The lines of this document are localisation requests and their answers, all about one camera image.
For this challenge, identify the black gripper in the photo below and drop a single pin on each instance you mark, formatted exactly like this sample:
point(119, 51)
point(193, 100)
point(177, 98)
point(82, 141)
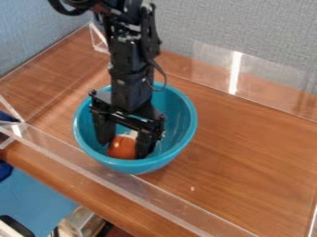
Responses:
point(123, 104)

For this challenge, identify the brown and white toy mushroom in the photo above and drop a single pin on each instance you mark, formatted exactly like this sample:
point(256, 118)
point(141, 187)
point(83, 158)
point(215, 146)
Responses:
point(123, 146)

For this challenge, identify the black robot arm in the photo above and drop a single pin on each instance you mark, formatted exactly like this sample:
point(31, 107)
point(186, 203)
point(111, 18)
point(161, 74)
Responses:
point(132, 41)

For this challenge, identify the blue plastic bowl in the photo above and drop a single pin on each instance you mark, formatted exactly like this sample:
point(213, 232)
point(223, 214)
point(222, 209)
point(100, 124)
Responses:
point(177, 107)

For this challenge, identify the clear acrylic front barrier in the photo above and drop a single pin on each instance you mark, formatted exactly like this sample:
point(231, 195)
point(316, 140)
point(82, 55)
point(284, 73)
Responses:
point(100, 189)

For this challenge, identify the clear acrylic barrier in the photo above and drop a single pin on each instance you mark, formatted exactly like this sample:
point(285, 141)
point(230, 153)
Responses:
point(100, 189)
point(256, 79)

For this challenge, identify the grey metal object below table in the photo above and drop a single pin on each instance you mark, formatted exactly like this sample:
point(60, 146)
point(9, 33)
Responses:
point(82, 223)

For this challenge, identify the dark blue object at left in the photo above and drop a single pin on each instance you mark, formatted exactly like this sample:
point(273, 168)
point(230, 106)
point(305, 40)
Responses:
point(5, 167)

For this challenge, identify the clear acrylic back barrier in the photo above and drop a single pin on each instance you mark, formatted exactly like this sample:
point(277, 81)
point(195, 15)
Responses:
point(256, 79)

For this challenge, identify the black and white object corner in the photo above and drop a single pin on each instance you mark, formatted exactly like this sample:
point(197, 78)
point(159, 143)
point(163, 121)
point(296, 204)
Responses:
point(11, 228)

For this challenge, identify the clear acrylic left bracket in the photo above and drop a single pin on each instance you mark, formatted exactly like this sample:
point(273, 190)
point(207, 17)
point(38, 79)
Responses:
point(8, 108)

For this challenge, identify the clear acrylic corner bracket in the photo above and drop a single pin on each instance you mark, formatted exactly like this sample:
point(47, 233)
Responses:
point(99, 42)

